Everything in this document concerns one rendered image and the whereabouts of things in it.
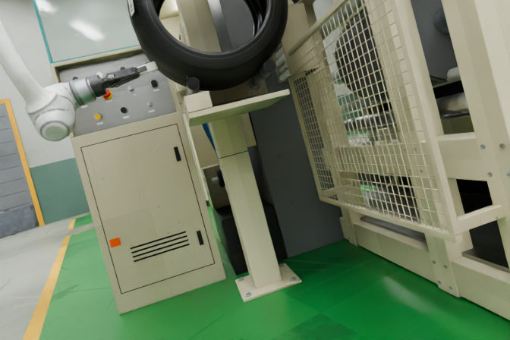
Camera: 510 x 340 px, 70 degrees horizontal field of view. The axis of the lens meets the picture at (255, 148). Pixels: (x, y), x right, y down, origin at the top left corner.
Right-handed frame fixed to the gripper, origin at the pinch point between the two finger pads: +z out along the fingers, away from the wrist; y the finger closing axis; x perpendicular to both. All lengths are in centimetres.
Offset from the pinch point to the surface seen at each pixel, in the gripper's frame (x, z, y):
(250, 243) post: 82, 12, 27
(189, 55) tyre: 3.6, 14.6, -11.9
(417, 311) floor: 108, 48, -30
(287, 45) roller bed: 6, 60, 19
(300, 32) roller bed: 2, 68, 19
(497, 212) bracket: 77, 65, -59
